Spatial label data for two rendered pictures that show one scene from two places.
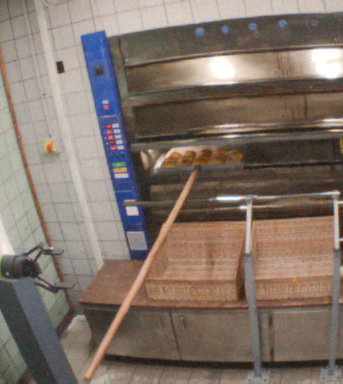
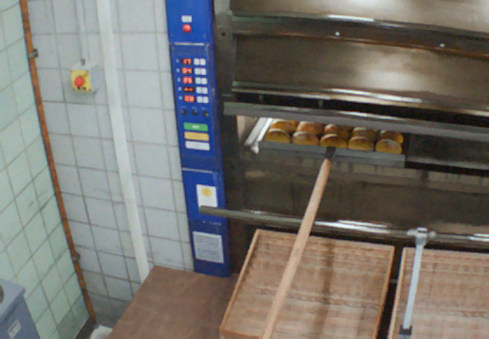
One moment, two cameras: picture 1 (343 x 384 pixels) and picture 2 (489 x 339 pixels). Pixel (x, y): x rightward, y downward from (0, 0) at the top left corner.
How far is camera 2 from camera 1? 0.98 m
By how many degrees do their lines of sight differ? 7
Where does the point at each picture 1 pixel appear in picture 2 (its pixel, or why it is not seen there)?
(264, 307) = not seen: outside the picture
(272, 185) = (444, 198)
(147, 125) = (256, 70)
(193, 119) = (340, 73)
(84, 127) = (143, 55)
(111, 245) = (164, 245)
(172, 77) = not seen: outside the picture
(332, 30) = not seen: outside the picture
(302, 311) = not seen: outside the picture
